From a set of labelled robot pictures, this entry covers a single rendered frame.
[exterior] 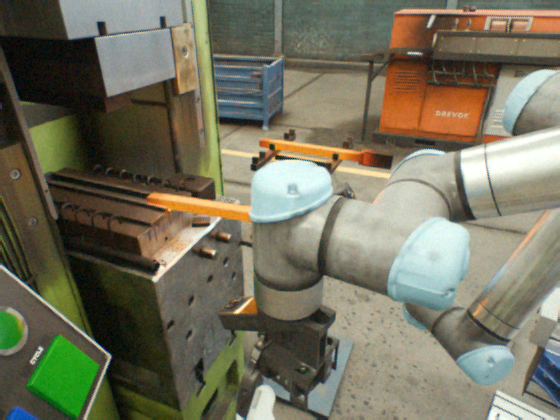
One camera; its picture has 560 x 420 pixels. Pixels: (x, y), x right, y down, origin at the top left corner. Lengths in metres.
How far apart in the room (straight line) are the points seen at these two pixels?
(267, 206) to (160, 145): 0.88
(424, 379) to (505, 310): 1.22
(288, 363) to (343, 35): 8.14
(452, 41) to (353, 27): 4.55
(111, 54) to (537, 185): 0.65
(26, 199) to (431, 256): 0.72
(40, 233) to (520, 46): 3.82
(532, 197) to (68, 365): 0.56
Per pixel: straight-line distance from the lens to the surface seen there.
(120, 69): 0.77
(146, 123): 1.20
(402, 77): 4.24
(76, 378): 0.60
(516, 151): 0.41
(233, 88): 4.70
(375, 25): 8.33
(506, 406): 1.63
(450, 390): 1.89
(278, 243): 0.35
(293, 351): 0.46
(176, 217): 0.96
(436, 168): 0.43
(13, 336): 0.56
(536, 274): 0.69
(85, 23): 0.73
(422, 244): 0.32
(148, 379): 1.18
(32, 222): 0.88
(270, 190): 0.33
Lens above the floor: 1.43
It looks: 29 degrees down
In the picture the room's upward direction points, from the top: straight up
